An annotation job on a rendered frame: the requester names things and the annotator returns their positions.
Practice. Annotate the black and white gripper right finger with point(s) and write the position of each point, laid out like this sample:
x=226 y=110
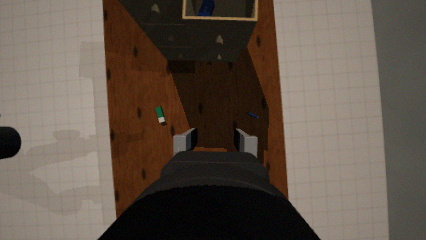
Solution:
x=244 y=142

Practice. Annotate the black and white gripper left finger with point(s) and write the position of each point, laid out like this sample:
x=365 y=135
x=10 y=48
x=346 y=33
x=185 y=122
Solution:
x=186 y=141

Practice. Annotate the dark olive drawer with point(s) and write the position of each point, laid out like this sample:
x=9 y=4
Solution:
x=172 y=52
x=161 y=34
x=222 y=30
x=213 y=54
x=169 y=10

